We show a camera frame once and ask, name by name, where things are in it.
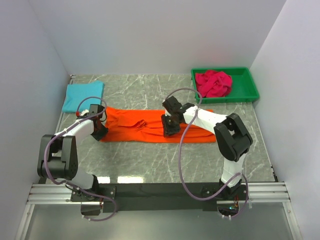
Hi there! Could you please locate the orange t shirt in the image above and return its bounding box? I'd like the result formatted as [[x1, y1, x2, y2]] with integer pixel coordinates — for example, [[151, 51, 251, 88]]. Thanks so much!
[[99, 106, 217, 144]]

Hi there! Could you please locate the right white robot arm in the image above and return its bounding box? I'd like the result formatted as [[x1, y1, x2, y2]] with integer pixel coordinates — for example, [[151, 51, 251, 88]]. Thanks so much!
[[161, 96, 253, 201]]

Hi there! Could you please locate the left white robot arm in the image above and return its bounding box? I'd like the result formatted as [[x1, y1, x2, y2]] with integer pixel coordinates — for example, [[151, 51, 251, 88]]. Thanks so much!
[[37, 104, 109, 201]]

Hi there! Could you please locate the folded light blue t shirt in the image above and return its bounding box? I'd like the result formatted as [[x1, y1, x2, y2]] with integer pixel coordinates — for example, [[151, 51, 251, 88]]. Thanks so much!
[[62, 80, 105, 113]]

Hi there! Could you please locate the crumpled pink t shirt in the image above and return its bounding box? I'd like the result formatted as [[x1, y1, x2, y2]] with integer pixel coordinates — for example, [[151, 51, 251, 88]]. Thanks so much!
[[195, 69, 233, 98]]

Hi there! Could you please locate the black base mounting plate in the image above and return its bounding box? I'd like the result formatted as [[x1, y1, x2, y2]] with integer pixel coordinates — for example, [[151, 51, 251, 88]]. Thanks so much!
[[69, 182, 251, 215]]

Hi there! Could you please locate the green plastic bin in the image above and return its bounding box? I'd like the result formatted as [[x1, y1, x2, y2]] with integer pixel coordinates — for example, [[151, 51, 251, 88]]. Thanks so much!
[[191, 67, 260, 104]]

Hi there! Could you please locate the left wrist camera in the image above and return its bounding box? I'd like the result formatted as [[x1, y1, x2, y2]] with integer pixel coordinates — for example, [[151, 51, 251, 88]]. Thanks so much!
[[75, 109, 89, 118]]

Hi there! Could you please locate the aluminium frame rail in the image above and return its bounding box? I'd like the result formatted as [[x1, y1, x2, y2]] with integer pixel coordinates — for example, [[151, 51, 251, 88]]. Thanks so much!
[[26, 182, 291, 205]]

